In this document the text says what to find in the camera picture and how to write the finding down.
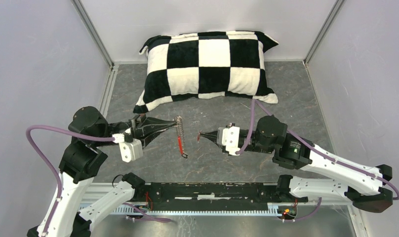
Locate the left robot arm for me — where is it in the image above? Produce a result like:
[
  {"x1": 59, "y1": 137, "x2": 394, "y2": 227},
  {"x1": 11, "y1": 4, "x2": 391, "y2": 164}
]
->
[{"x1": 26, "y1": 106, "x2": 177, "y2": 237}]

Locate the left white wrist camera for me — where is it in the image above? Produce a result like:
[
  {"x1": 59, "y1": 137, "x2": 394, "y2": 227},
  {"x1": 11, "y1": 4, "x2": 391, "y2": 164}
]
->
[{"x1": 112, "y1": 133, "x2": 143, "y2": 162}]

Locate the metal keyring with red handle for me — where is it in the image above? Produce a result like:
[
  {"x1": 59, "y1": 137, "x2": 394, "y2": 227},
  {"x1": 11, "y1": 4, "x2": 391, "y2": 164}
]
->
[{"x1": 174, "y1": 116, "x2": 185, "y2": 155}]

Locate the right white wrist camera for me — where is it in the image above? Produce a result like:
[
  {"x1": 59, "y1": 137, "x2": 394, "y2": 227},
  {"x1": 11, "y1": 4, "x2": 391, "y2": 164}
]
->
[{"x1": 216, "y1": 126, "x2": 240, "y2": 156}]

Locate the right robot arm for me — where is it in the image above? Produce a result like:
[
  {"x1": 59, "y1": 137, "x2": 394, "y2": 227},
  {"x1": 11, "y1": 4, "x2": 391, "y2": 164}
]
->
[{"x1": 198, "y1": 116, "x2": 393, "y2": 213}]

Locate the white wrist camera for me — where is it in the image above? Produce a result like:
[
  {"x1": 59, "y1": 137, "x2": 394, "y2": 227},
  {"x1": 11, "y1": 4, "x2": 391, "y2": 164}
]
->
[
  {"x1": 112, "y1": 133, "x2": 143, "y2": 162},
  {"x1": 216, "y1": 126, "x2": 240, "y2": 156}
]

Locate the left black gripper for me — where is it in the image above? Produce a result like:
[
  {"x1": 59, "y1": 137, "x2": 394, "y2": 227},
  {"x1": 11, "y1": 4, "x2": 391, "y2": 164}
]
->
[{"x1": 95, "y1": 112, "x2": 178, "y2": 148}]

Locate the black white checkered pillow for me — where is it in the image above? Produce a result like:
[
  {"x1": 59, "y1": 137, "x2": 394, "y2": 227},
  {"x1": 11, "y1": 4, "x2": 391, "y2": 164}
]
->
[{"x1": 133, "y1": 31, "x2": 278, "y2": 114}]

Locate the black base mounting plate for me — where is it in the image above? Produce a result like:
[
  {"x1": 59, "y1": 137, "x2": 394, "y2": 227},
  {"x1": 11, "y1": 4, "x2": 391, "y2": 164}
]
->
[{"x1": 129, "y1": 183, "x2": 309, "y2": 211}]

